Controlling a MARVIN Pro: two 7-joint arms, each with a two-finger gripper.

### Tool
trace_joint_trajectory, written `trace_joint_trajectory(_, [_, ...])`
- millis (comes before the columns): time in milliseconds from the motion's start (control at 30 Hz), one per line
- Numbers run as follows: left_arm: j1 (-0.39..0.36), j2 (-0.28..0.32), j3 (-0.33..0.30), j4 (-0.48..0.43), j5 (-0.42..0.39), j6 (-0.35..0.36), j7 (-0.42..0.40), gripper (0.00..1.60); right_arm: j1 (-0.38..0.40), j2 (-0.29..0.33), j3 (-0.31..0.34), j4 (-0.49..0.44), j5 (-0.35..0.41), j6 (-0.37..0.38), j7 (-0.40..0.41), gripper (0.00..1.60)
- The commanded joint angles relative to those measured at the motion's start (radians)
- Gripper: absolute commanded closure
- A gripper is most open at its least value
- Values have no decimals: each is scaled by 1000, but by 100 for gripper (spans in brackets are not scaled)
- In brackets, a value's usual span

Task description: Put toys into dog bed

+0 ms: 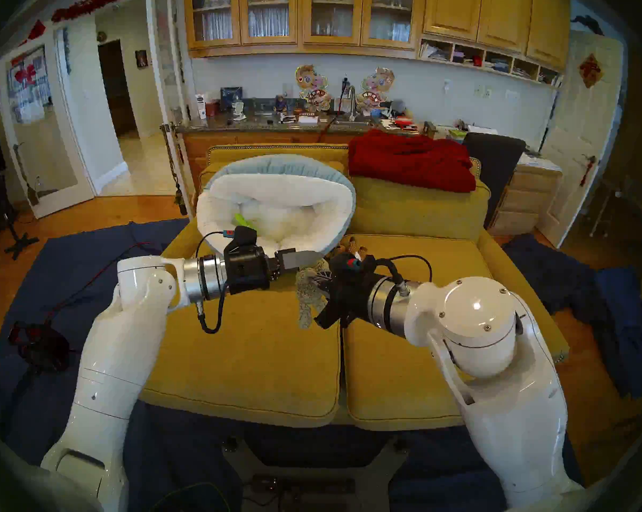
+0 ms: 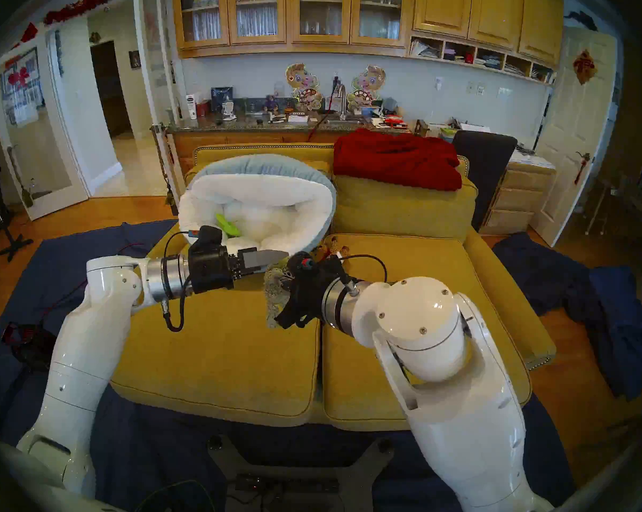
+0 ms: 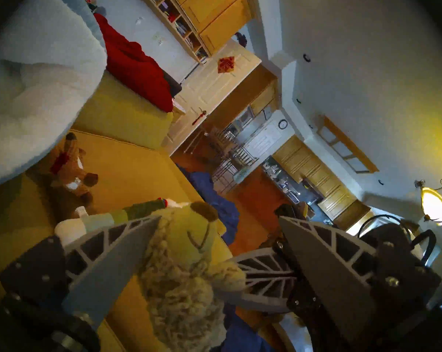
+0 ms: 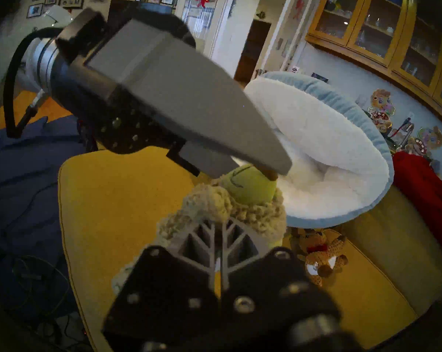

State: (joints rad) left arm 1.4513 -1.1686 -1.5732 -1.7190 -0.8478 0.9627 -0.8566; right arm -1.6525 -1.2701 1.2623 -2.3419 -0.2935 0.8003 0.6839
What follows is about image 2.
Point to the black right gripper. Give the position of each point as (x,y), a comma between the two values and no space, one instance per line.
(305,297)

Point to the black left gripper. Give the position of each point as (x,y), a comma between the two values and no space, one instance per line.
(209,271)

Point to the green cactus plush toy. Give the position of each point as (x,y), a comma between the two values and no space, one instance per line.
(227,225)

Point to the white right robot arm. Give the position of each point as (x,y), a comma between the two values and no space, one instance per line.
(459,409)

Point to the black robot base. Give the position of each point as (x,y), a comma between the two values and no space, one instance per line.
(230,465)

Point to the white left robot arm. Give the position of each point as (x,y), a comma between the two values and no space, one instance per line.
(81,356)

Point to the white and blue dog bed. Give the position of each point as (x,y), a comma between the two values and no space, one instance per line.
(267,196)

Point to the brown reindeer plush toy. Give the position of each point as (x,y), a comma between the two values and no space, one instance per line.
(332,245)

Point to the granite counter with wood base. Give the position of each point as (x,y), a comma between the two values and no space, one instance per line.
(217,140)

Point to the red blanket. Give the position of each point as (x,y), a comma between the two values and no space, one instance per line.
(393,161)

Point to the white lotion bottle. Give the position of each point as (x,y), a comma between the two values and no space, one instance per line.
(192,108)

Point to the dark blue box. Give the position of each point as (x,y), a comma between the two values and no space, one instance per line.
(222,97)

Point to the chrome faucet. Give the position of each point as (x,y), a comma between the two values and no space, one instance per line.
(342,108)

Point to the yellow sofa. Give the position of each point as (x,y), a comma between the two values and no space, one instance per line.
(499,281)

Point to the white glass french door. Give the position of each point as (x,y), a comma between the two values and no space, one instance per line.
(146,63)
(59,206)

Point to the blue floor cloth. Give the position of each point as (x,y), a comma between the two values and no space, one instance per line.
(43,260)

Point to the dark upholstered chair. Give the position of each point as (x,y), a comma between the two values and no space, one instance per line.
(483,164)

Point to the wooden drawer cabinet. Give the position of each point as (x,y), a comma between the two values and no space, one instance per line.
(515,200)

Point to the small framed hall picture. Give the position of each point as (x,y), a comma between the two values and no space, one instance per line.
(135,59)

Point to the stack of papers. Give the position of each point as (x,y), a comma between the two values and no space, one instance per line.
(531,160)

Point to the red knot door decoration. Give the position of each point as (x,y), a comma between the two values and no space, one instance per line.
(18,77)

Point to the dark blue blanket heap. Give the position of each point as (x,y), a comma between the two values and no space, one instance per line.
(614,313)

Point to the red tinsel garland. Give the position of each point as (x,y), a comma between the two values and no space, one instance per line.
(86,3)

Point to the white leg stool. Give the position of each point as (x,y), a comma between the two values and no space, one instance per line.
(598,196)

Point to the white panel door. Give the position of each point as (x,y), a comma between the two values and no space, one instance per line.
(571,121)

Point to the red diamond door ornament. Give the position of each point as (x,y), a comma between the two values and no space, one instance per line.
(584,66)

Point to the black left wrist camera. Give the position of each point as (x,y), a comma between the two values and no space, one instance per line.
(208,236)

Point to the cartoon child wall decoration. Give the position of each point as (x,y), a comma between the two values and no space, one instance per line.
(302,84)
(368,84)

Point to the small wall wreath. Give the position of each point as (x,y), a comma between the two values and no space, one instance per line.
(95,37)

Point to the wooden wall cabinets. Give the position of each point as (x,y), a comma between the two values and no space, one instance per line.
(443,9)

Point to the red paper wall decoration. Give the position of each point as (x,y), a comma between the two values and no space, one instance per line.
(29,33)

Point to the black wall decoration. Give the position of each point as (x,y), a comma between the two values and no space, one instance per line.
(582,19)

